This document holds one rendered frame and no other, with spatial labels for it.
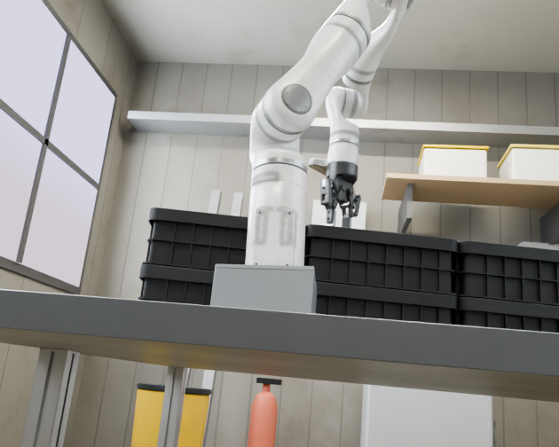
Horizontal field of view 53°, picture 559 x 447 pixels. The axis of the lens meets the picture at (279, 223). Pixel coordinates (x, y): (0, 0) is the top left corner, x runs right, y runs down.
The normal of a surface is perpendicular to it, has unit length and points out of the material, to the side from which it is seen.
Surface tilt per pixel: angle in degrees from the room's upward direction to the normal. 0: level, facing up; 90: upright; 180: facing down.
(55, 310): 90
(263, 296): 90
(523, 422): 90
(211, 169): 90
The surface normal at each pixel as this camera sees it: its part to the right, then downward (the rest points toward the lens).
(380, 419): -0.10, -0.28
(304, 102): 0.49, -0.25
